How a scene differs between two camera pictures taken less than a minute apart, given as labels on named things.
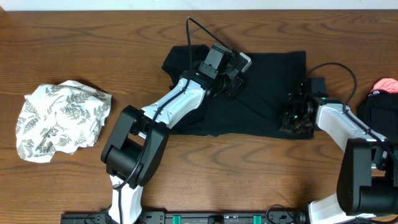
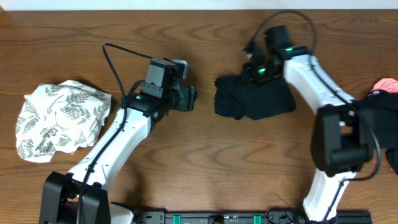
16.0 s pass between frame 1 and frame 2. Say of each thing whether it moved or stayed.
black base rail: stayed
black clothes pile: stayed
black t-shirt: moved
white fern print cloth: stayed
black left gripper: moved
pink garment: stayed
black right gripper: moved
